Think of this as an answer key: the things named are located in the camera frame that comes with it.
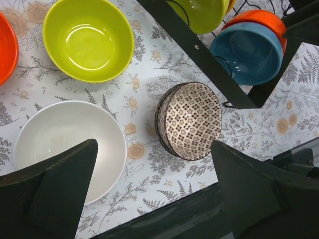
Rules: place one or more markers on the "orange bowl front right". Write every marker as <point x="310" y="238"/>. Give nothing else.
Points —
<point x="264" y="18"/>

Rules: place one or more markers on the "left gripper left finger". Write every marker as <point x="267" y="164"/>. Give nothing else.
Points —
<point x="45" y="200"/>

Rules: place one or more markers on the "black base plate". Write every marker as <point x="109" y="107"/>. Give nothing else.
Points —
<point x="201" y="215"/>

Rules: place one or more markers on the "lime green bowl front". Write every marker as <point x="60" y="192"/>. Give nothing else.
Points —
<point x="202" y="16"/>

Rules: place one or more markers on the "lime green bowl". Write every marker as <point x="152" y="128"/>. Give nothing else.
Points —
<point x="88" y="40"/>
<point x="202" y="16"/>

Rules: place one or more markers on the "floral patterned table mat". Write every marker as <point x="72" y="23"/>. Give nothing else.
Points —
<point x="152" y="177"/>

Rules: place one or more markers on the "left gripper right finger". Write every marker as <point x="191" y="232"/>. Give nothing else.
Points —
<point x="264" y="201"/>

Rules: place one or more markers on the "aluminium rail frame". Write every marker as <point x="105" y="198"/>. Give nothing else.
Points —
<point x="305" y="154"/>

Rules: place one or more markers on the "white bowl row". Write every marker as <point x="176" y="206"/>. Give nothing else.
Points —
<point x="61" y="126"/>

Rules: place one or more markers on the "red orange bowl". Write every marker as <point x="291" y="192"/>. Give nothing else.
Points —
<point x="9" y="50"/>

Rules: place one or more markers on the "yellow orange bowl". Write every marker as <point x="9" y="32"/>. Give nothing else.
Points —
<point x="231" y="5"/>

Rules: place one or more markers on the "lime green bowl back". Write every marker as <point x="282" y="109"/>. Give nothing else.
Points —
<point x="88" y="40"/>

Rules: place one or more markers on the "brown patterned bowl row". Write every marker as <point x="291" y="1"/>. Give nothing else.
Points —
<point x="157" y="119"/>
<point x="193" y="120"/>

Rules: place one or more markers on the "black wire dish rack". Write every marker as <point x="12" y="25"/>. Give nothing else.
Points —
<point x="302" y="26"/>

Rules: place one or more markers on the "blue bowl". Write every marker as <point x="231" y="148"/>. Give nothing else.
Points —
<point x="251" y="53"/>

